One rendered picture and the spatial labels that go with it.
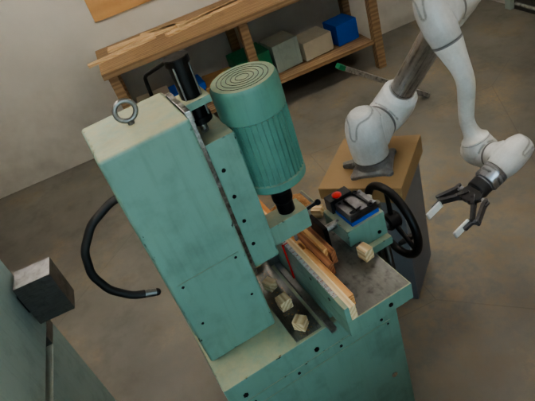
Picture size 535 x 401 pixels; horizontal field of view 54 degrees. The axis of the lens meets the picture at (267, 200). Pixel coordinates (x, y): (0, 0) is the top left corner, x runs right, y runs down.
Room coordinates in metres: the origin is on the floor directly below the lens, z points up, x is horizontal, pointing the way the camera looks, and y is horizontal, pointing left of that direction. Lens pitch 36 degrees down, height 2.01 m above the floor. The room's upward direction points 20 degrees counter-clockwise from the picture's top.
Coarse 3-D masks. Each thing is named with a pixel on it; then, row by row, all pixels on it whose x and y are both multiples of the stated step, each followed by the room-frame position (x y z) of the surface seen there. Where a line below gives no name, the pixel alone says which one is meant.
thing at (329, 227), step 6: (312, 216) 1.25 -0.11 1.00; (312, 222) 1.24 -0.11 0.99; (318, 222) 1.21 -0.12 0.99; (330, 222) 1.23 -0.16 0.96; (336, 222) 1.23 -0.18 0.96; (318, 228) 1.20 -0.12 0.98; (324, 228) 1.18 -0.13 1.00; (330, 228) 1.22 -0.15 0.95; (318, 234) 1.21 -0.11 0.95; (324, 234) 1.17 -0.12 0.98
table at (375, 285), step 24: (336, 240) 1.22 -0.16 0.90; (384, 240) 1.18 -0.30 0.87; (336, 264) 1.12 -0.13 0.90; (360, 264) 1.08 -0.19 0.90; (384, 264) 1.05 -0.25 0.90; (312, 288) 1.08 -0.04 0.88; (360, 288) 1.00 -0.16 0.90; (384, 288) 0.97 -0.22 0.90; (408, 288) 0.95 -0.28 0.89; (336, 312) 0.95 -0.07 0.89; (360, 312) 0.92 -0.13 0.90; (384, 312) 0.93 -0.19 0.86
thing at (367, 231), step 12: (336, 216) 1.25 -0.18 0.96; (372, 216) 1.20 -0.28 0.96; (384, 216) 1.20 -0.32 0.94; (336, 228) 1.23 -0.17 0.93; (348, 228) 1.18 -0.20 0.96; (360, 228) 1.18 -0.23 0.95; (372, 228) 1.19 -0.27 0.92; (384, 228) 1.20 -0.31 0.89; (348, 240) 1.17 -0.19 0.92; (360, 240) 1.18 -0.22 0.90; (372, 240) 1.19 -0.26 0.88
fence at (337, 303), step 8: (280, 248) 1.26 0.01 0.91; (288, 256) 1.21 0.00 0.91; (296, 264) 1.15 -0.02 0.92; (304, 272) 1.11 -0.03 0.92; (312, 280) 1.06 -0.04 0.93; (320, 288) 1.02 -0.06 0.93; (328, 296) 0.98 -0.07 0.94; (336, 304) 0.94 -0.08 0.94; (344, 304) 0.92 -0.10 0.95; (344, 312) 0.90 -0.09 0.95
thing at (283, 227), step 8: (296, 200) 1.25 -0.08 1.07; (296, 208) 1.22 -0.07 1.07; (304, 208) 1.20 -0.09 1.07; (272, 216) 1.22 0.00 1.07; (280, 216) 1.21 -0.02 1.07; (288, 216) 1.19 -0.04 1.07; (296, 216) 1.19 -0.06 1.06; (304, 216) 1.20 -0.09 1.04; (272, 224) 1.18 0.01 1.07; (280, 224) 1.18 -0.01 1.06; (288, 224) 1.19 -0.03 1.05; (296, 224) 1.19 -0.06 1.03; (304, 224) 1.20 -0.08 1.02; (272, 232) 1.17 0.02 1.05; (280, 232) 1.18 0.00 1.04; (288, 232) 1.18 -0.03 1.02; (296, 232) 1.19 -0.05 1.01; (280, 240) 1.18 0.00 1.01
